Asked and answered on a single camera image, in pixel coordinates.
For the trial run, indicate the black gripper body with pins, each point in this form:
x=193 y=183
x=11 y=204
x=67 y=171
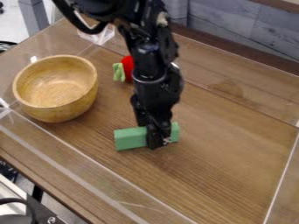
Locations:
x=159 y=93

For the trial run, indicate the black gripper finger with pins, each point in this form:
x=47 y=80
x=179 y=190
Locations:
x=141 y=115
x=158 y=136

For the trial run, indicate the green rectangular block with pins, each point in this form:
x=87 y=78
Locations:
x=131 y=138

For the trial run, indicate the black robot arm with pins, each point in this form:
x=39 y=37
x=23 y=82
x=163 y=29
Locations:
x=143 y=24

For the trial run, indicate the brown wooden bowl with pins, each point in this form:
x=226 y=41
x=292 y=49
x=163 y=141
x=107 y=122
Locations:
x=57 y=88

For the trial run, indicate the red plush strawberry toy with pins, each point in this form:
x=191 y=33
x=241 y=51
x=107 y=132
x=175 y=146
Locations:
x=123 y=69

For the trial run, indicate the black device under table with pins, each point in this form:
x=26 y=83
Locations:
x=37 y=214

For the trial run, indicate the clear acrylic corner bracket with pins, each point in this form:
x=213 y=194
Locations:
x=99 y=38

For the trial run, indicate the clear acrylic tray wall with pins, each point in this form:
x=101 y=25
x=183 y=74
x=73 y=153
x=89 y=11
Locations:
x=95 y=193

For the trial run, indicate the grey post in background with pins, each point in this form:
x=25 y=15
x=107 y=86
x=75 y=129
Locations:
x=34 y=15

